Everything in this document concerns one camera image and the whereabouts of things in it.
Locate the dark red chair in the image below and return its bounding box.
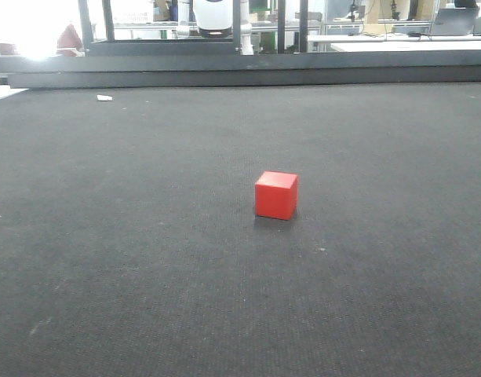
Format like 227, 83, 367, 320
56, 24, 83, 57

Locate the black metal frame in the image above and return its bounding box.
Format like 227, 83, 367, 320
0, 1, 481, 89

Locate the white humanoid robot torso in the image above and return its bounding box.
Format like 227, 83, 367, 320
176, 0, 253, 56

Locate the red magnetic cube block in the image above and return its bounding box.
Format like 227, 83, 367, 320
254, 171, 298, 221

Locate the grey laptop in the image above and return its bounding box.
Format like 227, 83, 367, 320
429, 8, 479, 36

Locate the white lab table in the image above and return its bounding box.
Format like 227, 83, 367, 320
308, 34, 481, 53

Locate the white paper scrap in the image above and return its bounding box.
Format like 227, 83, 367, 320
97, 94, 113, 101

